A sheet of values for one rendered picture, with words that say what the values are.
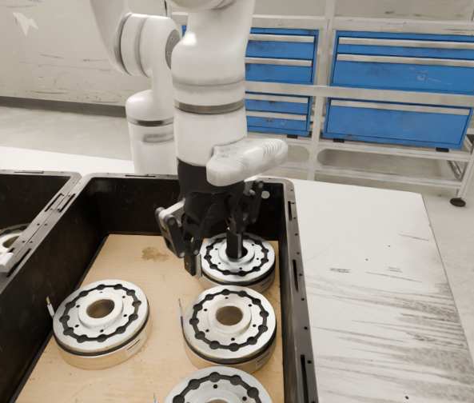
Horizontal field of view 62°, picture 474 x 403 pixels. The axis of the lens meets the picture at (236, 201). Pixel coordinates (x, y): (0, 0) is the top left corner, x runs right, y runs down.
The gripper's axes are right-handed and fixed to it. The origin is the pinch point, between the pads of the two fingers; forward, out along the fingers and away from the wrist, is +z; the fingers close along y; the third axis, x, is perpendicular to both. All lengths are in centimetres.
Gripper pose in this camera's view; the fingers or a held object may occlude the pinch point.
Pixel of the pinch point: (214, 255)
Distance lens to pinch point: 49.8
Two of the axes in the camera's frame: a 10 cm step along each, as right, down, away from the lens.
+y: -7.7, 3.3, -5.4
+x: 6.4, 4.0, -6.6
